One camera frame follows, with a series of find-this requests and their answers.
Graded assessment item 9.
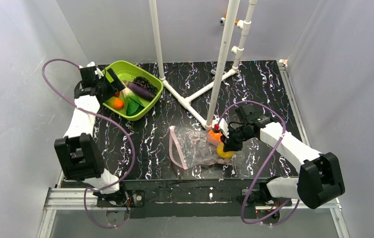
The fake mango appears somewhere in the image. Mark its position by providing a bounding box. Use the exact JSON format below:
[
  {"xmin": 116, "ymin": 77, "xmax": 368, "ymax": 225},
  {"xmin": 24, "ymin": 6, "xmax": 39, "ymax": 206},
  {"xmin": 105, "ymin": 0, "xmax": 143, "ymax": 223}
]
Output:
[{"xmin": 107, "ymin": 97, "xmax": 125, "ymax": 110}]

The fake purple eggplant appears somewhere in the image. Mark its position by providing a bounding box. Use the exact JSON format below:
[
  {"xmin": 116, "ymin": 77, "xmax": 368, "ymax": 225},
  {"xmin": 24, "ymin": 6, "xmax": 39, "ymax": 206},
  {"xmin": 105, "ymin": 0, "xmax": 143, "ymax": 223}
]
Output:
[{"xmin": 126, "ymin": 82, "xmax": 156, "ymax": 101}]

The fake dark grapes bunch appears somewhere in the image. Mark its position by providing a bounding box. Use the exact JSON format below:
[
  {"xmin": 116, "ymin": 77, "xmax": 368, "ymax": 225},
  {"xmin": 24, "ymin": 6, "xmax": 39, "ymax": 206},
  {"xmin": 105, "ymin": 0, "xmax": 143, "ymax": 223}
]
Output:
[{"xmin": 133, "ymin": 76, "xmax": 158, "ymax": 93}]

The fake bok choy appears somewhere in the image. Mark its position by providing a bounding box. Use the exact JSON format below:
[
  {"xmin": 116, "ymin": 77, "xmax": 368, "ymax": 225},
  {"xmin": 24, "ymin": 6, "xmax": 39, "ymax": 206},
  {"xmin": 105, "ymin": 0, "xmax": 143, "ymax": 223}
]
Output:
[{"xmin": 121, "ymin": 80, "xmax": 145, "ymax": 116}]

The clear zip top bag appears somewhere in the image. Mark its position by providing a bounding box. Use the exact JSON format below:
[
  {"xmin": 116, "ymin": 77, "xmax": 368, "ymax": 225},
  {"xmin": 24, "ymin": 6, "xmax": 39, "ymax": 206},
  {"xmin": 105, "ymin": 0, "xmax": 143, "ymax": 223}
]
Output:
[{"xmin": 169, "ymin": 126, "xmax": 245, "ymax": 170}]

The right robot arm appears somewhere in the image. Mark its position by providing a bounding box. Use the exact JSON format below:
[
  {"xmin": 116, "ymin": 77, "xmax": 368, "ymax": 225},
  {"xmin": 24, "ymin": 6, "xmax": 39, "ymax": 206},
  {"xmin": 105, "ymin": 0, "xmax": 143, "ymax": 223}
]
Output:
[{"xmin": 214, "ymin": 101, "xmax": 345, "ymax": 209}]

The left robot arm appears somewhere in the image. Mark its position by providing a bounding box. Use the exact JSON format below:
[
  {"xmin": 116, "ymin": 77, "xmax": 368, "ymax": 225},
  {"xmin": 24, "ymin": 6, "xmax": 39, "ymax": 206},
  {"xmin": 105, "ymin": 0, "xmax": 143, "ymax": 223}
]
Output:
[{"xmin": 54, "ymin": 62, "xmax": 120, "ymax": 194}]

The fake yellow pear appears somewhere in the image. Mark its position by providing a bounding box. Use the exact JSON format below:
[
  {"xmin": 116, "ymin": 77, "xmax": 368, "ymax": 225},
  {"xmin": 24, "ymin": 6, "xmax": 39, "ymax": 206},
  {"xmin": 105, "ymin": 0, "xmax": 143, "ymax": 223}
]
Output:
[{"xmin": 216, "ymin": 143, "xmax": 235, "ymax": 159}]

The fake orange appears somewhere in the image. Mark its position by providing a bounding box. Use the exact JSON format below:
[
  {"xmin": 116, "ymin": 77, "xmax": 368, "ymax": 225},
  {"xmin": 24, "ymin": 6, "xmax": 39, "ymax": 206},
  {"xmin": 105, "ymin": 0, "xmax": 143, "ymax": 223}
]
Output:
[{"xmin": 207, "ymin": 130, "xmax": 222, "ymax": 146}]

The green plastic tray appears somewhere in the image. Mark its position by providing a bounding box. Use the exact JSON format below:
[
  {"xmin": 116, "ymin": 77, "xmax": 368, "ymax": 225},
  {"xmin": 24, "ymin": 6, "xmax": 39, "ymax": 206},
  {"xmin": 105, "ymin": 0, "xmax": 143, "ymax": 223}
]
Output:
[{"xmin": 99, "ymin": 60, "xmax": 163, "ymax": 121}]

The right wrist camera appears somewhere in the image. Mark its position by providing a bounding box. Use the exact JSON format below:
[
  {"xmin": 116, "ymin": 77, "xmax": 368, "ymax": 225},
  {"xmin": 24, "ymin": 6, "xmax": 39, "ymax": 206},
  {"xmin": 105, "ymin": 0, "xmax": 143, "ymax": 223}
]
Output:
[{"xmin": 212, "ymin": 119, "xmax": 229, "ymax": 137}]

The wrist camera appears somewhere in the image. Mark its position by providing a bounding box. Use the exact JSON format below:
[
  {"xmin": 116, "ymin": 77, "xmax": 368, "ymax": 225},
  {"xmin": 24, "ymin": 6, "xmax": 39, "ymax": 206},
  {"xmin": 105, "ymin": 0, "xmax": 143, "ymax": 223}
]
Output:
[
  {"xmin": 212, "ymin": 119, "xmax": 229, "ymax": 137},
  {"xmin": 78, "ymin": 61, "xmax": 105, "ymax": 80}
]

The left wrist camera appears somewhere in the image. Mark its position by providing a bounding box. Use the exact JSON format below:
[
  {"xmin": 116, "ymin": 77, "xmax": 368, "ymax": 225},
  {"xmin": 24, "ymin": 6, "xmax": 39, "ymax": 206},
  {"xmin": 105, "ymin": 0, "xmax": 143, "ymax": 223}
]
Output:
[{"xmin": 78, "ymin": 61, "xmax": 105, "ymax": 80}]

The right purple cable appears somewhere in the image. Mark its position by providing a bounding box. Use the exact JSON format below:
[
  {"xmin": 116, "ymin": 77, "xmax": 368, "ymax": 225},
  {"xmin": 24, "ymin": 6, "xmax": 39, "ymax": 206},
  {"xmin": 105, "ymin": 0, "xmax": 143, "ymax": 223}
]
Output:
[{"xmin": 217, "ymin": 100, "xmax": 301, "ymax": 226}]

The purple cable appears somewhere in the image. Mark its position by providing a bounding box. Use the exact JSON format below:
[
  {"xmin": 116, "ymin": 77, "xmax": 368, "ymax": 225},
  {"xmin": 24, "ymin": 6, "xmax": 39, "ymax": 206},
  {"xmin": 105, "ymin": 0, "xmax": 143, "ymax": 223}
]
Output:
[
  {"xmin": 42, "ymin": 58, "xmax": 136, "ymax": 229},
  {"xmin": 217, "ymin": 100, "xmax": 301, "ymax": 226}
]

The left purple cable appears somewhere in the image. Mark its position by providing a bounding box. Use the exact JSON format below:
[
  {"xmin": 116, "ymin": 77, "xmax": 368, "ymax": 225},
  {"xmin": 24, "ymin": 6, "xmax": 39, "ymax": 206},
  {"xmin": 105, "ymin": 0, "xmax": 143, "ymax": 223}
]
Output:
[{"xmin": 42, "ymin": 58, "xmax": 136, "ymax": 229}]

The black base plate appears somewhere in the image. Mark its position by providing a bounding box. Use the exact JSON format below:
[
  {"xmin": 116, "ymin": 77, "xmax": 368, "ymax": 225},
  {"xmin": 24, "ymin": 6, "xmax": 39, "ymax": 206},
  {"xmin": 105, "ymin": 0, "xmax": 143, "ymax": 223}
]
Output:
[{"xmin": 96, "ymin": 177, "xmax": 306, "ymax": 220}]

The white PVC pipe frame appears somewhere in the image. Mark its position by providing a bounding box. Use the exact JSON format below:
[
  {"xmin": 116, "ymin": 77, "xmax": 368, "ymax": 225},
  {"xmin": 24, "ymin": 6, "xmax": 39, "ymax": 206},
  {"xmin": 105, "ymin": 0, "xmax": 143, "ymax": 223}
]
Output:
[{"xmin": 149, "ymin": 0, "xmax": 258, "ymax": 130}]

